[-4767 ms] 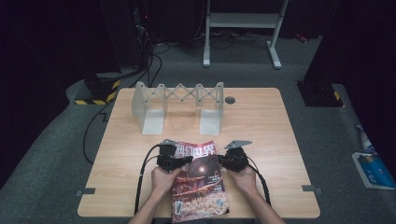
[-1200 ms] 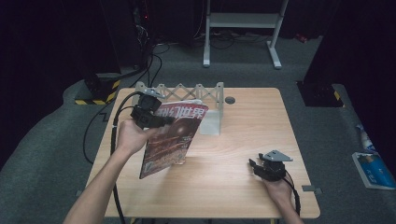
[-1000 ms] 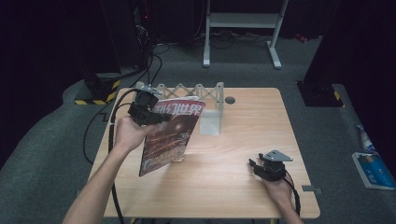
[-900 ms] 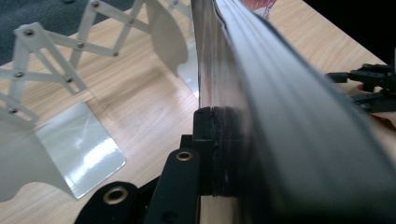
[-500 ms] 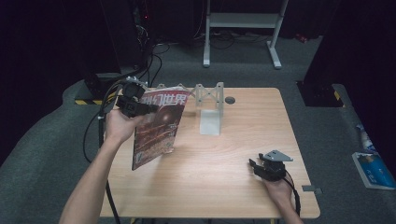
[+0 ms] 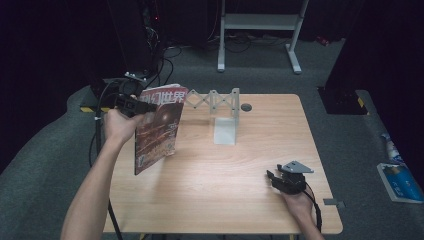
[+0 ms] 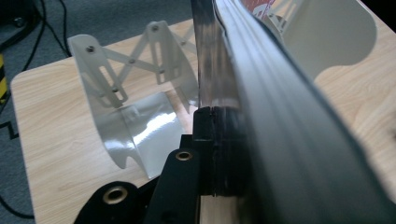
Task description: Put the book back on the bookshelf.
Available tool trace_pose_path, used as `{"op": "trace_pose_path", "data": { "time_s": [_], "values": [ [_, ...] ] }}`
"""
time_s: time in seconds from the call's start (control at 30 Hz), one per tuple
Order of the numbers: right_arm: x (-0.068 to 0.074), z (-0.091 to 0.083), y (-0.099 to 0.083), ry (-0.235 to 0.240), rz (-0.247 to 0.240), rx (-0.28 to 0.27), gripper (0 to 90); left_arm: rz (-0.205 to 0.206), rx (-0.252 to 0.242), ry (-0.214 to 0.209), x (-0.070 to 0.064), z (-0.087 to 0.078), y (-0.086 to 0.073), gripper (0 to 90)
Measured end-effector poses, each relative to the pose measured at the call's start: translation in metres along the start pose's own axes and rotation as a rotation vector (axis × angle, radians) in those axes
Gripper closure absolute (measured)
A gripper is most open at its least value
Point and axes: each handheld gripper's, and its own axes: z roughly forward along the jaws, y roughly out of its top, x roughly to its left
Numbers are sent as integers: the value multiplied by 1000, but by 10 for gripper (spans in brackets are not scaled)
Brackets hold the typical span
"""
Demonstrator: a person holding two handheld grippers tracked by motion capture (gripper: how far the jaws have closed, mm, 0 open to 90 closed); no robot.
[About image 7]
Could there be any white expandable metal book rack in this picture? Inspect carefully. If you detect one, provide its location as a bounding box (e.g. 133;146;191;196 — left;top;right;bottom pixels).
67;0;378;180

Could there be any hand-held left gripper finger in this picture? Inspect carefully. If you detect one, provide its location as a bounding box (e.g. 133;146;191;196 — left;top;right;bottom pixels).
191;105;254;198

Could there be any yellow black striped tape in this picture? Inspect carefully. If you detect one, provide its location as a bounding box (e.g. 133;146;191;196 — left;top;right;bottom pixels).
0;52;9;105

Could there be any black cable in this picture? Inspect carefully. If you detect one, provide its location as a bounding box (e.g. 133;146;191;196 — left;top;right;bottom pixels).
21;0;49;73
58;0;72;59
0;194;35;220

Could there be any black device base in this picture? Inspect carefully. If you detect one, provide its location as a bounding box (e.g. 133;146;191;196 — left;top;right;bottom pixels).
0;0;42;52

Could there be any red white cover book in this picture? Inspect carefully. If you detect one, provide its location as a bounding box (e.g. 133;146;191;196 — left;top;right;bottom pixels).
240;0;277;21

